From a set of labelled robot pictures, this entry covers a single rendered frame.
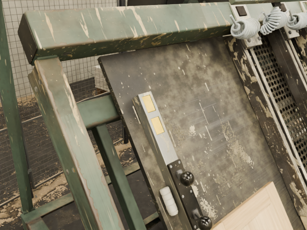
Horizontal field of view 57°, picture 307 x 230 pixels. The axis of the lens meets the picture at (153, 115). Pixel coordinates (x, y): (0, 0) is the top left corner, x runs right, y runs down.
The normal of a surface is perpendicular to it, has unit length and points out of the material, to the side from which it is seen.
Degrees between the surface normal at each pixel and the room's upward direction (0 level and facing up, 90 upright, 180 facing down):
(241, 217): 54
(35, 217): 0
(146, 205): 0
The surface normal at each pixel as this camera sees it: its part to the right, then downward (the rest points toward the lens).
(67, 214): 0.01, -0.91
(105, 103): 0.54, -0.27
